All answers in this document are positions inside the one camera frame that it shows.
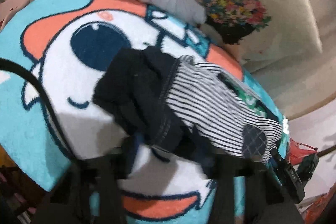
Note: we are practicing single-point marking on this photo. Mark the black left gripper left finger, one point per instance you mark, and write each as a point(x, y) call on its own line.
point(70, 199)

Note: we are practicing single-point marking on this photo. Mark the navy striped children's pants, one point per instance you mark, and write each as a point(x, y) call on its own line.
point(178, 101)

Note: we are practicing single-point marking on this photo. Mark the red plastic bag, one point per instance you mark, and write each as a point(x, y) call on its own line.
point(297, 151)

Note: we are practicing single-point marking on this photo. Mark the cartoon fleece blanket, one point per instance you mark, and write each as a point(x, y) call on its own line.
point(68, 45)

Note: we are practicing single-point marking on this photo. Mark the cream floral print pillow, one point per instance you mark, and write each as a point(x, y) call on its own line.
point(264, 31)

